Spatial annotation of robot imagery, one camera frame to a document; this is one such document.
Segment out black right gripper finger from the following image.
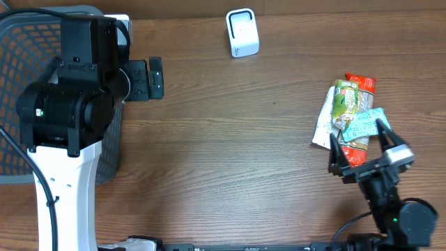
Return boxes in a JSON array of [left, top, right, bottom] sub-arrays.
[[376, 119, 406, 153], [328, 134, 351, 176]]

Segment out teal wipes packet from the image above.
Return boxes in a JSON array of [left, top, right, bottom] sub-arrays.
[[342, 107, 391, 142]]

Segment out spaghetti pack red ends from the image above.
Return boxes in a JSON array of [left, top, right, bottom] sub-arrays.
[[337, 73, 376, 167]]

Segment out white tube gold cap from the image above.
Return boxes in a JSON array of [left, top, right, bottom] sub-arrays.
[[312, 86, 339, 149]]

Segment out green snack packet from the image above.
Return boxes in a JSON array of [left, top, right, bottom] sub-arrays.
[[332, 79, 359, 130]]

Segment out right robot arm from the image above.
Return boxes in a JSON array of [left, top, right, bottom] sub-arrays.
[[325, 119, 438, 250]]

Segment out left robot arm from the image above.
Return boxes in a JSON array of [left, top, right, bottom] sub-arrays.
[[17, 15, 164, 250]]

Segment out white barcode scanner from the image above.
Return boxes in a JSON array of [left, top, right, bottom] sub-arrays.
[[226, 8, 260, 58]]

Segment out grey plastic shopping basket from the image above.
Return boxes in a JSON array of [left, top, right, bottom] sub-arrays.
[[1, 13, 123, 184]]

